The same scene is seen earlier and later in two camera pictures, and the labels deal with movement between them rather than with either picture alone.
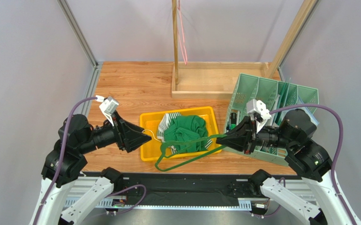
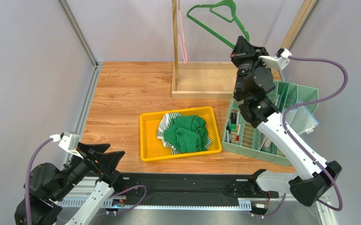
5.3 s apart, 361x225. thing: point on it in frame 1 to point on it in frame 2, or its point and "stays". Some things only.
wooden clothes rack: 218,80 stays
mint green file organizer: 274,95 stays
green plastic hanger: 189,141 to 235,18
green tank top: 184,128 stays
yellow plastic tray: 154,149 stays
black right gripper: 250,136 to 247,55
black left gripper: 128,135 to 107,161
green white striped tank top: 166,119 stays
